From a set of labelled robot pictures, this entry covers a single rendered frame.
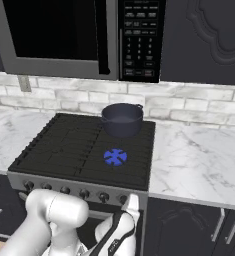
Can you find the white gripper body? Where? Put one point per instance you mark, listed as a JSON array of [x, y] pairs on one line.
[[133, 205]]

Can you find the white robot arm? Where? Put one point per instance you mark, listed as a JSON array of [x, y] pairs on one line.
[[59, 213]]

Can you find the black stove knob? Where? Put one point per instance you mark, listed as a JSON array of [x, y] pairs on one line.
[[123, 199], [104, 197], [65, 190], [84, 193], [47, 186], [29, 185]]

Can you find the blue burner flame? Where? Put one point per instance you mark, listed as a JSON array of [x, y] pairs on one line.
[[115, 157]]

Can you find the black steel stove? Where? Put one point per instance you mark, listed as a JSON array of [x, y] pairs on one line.
[[69, 150]]

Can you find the dark blue cooking pot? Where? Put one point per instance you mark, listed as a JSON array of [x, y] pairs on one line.
[[122, 125]]

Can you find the dark drawer front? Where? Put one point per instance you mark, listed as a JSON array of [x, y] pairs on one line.
[[4, 196]]

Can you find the grey microwave door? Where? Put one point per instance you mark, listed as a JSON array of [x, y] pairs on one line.
[[55, 68]]

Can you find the black and grey microwave oven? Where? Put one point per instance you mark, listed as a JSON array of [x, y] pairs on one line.
[[140, 40]]

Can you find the grey wall outlet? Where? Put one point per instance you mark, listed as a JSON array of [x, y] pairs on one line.
[[24, 83]]

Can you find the dark carved wall cupboard door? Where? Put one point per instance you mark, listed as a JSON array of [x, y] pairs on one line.
[[202, 40]]

